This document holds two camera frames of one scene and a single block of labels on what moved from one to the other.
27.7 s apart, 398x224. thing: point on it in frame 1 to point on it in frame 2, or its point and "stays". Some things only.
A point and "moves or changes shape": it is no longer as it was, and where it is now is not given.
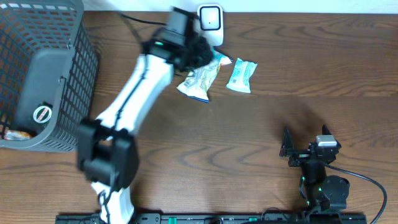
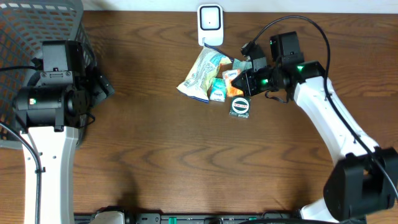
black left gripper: x=206 y=56 to x=101 y=88
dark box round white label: x=41 y=114 moves or changes shape
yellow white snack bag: x=197 y=84 stays
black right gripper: x=300 y=155 to x=248 y=88
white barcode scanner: x=211 y=23 stays
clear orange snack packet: x=17 y=135 to x=229 y=75
